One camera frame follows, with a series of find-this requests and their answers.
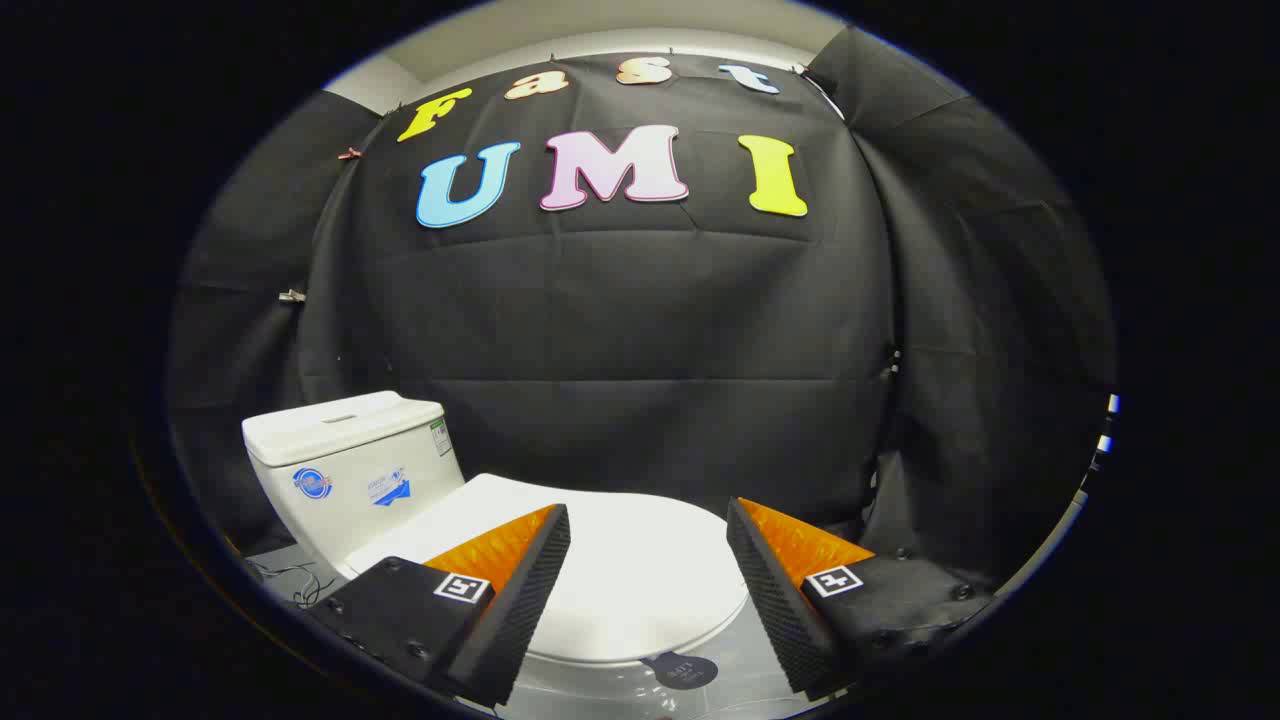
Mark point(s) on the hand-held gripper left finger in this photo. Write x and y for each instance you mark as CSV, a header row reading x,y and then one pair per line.
x,y
520,610

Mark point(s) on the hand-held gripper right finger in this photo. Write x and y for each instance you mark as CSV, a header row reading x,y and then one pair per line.
x,y
775,600

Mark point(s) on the white toilet lid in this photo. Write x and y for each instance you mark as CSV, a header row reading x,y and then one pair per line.
x,y
640,570

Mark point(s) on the white ceramic toilet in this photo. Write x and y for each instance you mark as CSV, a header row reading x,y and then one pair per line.
x,y
350,505

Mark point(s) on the white toilet tank cover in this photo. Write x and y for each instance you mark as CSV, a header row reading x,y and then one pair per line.
x,y
340,425

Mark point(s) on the grey flat panel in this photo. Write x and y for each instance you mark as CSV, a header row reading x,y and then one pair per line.
x,y
1050,545

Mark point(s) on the black backdrop cloth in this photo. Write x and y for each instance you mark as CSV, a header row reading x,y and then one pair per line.
x,y
620,320

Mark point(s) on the white panel with black squares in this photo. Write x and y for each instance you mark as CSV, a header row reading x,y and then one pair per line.
x,y
1105,440

